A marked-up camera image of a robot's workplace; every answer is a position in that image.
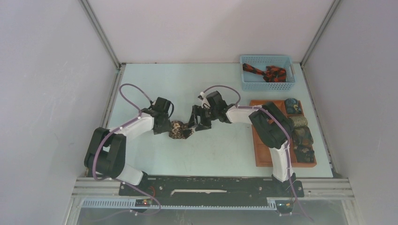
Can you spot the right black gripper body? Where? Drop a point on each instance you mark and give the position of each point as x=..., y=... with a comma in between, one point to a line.
x=206, y=115

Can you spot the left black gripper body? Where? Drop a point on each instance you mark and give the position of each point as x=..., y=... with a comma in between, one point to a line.
x=165, y=126

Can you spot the brown floral tie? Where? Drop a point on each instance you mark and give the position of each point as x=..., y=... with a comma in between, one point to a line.
x=180, y=130

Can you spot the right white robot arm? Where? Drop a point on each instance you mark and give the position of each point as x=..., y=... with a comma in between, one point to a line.
x=272, y=126

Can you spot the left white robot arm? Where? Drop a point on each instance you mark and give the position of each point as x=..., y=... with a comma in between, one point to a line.
x=106, y=153

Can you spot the blue plastic basket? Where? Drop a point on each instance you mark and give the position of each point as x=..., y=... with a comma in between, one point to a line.
x=253, y=82

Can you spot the red black patterned tie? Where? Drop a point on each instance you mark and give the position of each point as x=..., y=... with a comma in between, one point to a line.
x=272, y=74

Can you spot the wooden compartment tray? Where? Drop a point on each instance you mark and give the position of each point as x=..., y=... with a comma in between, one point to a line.
x=262, y=152

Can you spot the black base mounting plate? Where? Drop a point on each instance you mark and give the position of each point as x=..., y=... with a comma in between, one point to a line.
x=218, y=191

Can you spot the blue rolled tie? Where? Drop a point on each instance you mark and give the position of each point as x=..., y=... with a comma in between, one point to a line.
x=293, y=106

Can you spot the olive rolled tie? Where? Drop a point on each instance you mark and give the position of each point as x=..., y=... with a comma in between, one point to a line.
x=299, y=121

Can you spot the green camo rolled tie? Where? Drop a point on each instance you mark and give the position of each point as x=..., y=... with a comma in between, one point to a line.
x=302, y=136

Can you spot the dark camo rolled tie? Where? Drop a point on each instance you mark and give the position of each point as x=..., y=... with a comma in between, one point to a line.
x=304, y=154

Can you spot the aluminium frame rail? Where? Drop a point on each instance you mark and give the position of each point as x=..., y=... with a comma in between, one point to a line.
x=314, y=189

